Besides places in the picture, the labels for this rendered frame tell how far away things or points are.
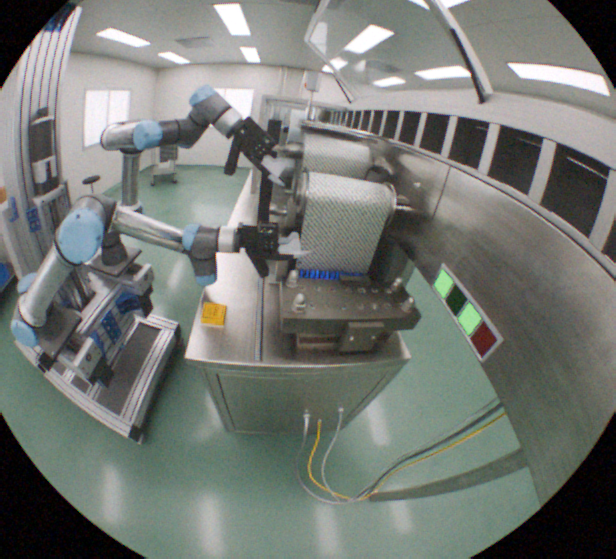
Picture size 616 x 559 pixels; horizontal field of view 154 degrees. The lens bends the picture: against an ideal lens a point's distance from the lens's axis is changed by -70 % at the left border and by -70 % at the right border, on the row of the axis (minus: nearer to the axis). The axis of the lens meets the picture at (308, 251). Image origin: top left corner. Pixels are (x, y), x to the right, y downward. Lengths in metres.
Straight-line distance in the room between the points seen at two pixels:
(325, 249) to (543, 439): 0.72
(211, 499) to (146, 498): 0.38
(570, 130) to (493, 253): 0.29
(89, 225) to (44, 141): 0.53
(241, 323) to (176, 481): 1.11
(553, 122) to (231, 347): 0.88
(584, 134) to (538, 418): 0.46
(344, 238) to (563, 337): 0.60
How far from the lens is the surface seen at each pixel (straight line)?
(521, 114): 0.55
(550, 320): 0.45
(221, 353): 0.66
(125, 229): 0.75
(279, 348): 0.67
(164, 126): 0.64
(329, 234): 0.67
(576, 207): 0.53
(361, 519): 1.57
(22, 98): 1.10
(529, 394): 0.49
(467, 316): 0.54
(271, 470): 1.46
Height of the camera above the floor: 1.45
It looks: 31 degrees down
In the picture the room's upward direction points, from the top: 11 degrees clockwise
